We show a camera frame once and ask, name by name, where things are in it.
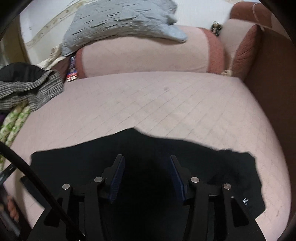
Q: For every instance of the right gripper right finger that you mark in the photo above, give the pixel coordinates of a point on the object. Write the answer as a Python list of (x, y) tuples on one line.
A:
[(215, 212)]

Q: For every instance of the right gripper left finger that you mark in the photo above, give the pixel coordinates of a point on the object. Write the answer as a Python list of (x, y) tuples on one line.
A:
[(79, 214)]

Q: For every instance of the black pants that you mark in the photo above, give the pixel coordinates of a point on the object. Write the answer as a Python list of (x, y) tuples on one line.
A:
[(146, 206)]

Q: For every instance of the left hand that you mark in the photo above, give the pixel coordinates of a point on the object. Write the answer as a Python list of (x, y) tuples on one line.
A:
[(12, 209)]

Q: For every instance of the pink quilted bed cover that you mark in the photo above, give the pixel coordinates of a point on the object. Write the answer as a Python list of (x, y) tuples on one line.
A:
[(213, 110)]

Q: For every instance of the green white patterned cloth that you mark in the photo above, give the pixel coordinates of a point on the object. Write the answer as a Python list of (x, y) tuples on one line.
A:
[(13, 123)]

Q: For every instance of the colourful packet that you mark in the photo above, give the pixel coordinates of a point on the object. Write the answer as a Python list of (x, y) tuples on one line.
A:
[(72, 72)]

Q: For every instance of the grey striped knit garment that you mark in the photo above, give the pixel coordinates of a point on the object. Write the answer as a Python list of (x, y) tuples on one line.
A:
[(26, 83)]

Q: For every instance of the brown headboard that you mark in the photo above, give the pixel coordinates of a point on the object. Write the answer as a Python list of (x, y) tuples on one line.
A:
[(271, 78)]

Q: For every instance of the pink bolster pillow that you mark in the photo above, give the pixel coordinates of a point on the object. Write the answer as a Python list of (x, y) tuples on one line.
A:
[(203, 52)]

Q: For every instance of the pink brown cushion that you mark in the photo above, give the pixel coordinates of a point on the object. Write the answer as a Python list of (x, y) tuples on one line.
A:
[(240, 40)]

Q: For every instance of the small dark ornament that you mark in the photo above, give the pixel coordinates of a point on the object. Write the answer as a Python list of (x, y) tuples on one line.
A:
[(216, 28)]

